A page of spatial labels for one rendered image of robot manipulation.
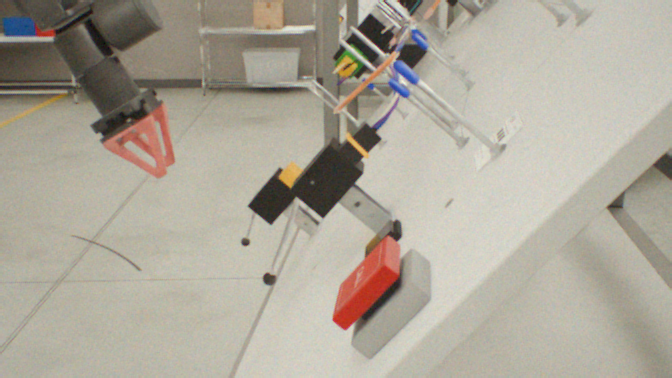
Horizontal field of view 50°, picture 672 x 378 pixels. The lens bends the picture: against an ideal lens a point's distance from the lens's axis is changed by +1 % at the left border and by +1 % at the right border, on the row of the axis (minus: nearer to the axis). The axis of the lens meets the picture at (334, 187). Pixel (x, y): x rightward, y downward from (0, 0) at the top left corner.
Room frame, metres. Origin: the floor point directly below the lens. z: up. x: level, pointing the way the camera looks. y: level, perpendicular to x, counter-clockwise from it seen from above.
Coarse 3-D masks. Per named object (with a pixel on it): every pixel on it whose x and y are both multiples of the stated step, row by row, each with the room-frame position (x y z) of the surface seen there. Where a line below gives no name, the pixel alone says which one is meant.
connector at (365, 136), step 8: (360, 128) 0.61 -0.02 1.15; (368, 128) 0.61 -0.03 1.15; (352, 136) 0.61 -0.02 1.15; (360, 136) 0.61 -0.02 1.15; (368, 136) 0.61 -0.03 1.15; (376, 136) 0.61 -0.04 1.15; (344, 144) 0.61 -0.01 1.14; (360, 144) 0.61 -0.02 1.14; (368, 144) 0.61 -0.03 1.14; (344, 152) 0.61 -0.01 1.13; (352, 152) 0.61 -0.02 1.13; (360, 152) 0.61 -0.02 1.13; (352, 160) 0.61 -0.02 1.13; (360, 160) 0.61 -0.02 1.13
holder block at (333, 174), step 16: (336, 144) 0.62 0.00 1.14; (320, 160) 0.60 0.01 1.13; (336, 160) 0.60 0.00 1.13; (304, 176) 0.60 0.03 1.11; (320, 176) 0.60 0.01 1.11; (336, 176) 0.60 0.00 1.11; (352, 176) 0.60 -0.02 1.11; (304, 192) 0.60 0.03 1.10; (320, 192) 0.60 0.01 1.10; (336, 192) 0.60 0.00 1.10; (320, 208) 0.60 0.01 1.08
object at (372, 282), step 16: (384, 240) 0.42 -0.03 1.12; (368, 256) 0.43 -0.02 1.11; (384, 256) 0.39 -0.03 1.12; (352, 272) 0.43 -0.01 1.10; (368, 272) 0.40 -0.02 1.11; (384, 272) 0.38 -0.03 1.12; (352, 288) 0.40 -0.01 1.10; (368, 288) 0.38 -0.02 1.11; (384, 288) 0.38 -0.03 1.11; (336, 304) 0.40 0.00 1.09; (352, 304) 0.38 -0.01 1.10; (368, 304) 0.38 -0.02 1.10; (336, 320) 0.38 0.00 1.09; (352, 320) 0.38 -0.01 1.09
